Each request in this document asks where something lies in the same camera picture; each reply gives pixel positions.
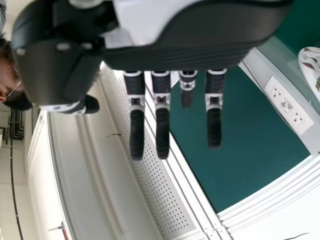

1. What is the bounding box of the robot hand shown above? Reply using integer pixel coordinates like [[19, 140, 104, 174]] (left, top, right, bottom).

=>
[[11, 0, 295, 161]]

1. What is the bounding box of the plate with brown leaf pattern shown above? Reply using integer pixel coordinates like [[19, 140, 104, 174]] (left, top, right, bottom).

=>
[[298, 46, 320, 101]]

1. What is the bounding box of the white socket strip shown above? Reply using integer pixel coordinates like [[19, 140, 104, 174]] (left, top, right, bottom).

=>
[[264, 75, 315, 135]]

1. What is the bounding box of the person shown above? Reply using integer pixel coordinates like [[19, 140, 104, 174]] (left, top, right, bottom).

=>
[[0, 0, 33, 111]]

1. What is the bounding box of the white cabinet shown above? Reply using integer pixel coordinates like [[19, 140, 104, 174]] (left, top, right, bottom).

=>
[[23, 74, 166, 240]]

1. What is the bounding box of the white perforated cable duct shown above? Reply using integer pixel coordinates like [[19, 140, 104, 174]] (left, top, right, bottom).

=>
[[99, 67, 197, 238]]

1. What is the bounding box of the thin black wall cable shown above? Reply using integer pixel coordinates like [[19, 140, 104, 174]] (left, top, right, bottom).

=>
[[9, 139, 23, 240]]

